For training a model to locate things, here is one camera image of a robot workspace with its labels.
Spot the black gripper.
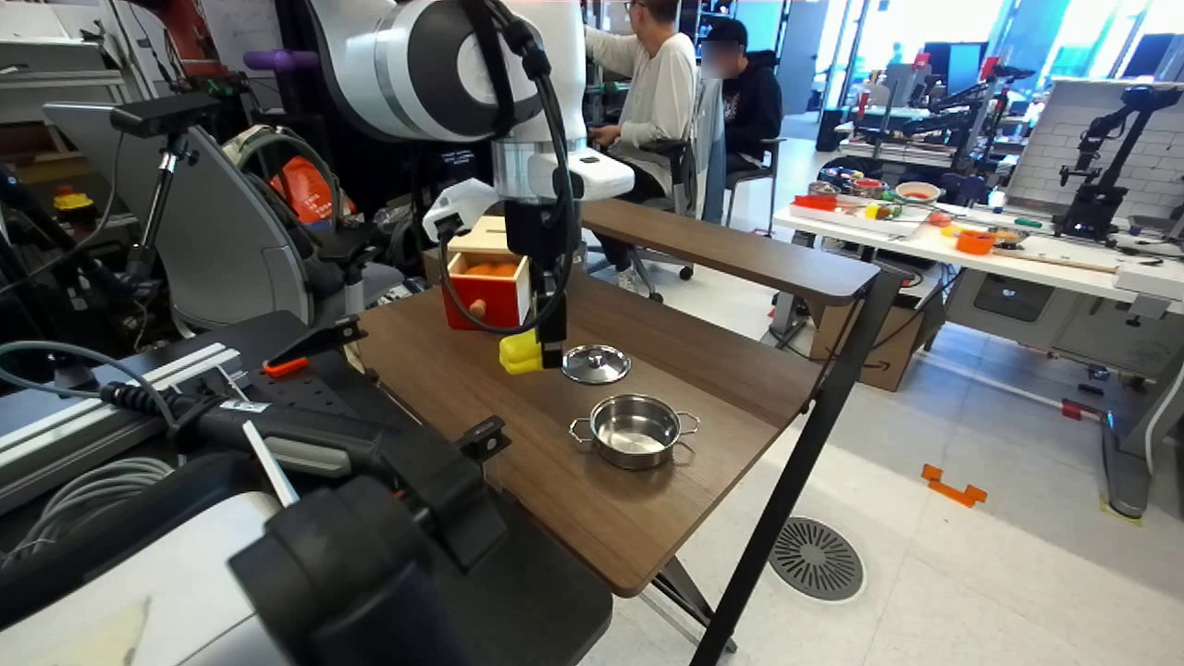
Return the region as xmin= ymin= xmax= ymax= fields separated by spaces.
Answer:
xmin=499 ymin=193 xmax=586 ymax=373

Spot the yellow bell pepper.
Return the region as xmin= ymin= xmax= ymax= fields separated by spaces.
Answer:
xmin=497 ymin=325 xmax=549 ymax=379

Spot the cream drawer with orange front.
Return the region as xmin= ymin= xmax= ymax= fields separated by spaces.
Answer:
xmin=439 ymin=247 xmax=536 ymax=335

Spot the cream wooden drawer cabinet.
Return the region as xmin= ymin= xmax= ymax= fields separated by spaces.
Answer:
xmin=445 ymin=212 xmax=519 ymax=261

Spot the silver pot lid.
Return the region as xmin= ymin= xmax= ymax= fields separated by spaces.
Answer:
xmin=560 ymin=341 xmax=637 ymax=388

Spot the small steel pot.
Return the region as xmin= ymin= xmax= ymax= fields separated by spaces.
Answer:
xmin=565 ymin=393 xmax=699 ymax=478

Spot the raised wooden table shelf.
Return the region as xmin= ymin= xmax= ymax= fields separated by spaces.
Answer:
xmin=577 ymin=194 xmax=884 ymax=308

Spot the person in white shirt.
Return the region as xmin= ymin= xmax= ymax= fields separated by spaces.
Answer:
xmin=586 ymin=0 xmax=703 ymax=212

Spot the person in dark shirt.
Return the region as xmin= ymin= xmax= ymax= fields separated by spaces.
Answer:
xmin=703 ymin=16 xmax=783 ymax=177

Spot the cardboard box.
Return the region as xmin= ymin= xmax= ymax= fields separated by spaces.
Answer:
xmin=809 ymin=292 xmax=956 ymax=397

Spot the round floor drain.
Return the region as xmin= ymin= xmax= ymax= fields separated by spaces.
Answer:
xmin=767 ymin=515 xmax=871 ymax=608

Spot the orange floor marker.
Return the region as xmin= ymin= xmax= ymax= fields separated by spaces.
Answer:
xmin=916 ymin=462 xmax=990 ymax=510

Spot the white table with toys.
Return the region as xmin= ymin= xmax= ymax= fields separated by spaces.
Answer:
xmin=773 ymin=181 xmax=1184 ymax=521

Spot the white pegboard panel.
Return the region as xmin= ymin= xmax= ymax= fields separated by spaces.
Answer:
xmin=1005 ymin=77 xmax=1184 ymax=233

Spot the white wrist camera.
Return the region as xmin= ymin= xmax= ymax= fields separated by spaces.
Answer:
xmin=419 ymin=172 xmax=502 ymax=247

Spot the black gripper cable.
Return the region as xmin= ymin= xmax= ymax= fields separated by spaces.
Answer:
xmin=438 ymin=0 xmax=587 ymax=341

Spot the black foreground camera mount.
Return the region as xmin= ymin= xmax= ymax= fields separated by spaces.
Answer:
xmin=224 ymin=414 xmax=623 ymax=666

